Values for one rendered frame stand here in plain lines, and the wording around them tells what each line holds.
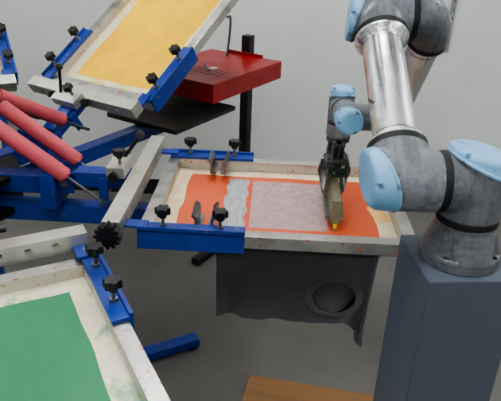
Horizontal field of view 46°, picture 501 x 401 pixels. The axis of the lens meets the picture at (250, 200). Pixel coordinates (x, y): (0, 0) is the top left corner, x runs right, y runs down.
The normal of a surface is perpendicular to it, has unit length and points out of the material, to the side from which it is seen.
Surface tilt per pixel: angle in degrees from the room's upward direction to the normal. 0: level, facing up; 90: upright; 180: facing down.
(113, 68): 32
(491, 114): 90
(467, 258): 73
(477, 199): 95
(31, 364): 0
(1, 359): 0
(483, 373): 90
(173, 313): 0
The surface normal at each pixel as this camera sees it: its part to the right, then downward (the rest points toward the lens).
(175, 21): -0.25, -0.57
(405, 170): 0.04, -0.25
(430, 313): 0.07, 0.44
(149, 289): 0.04, -0.90
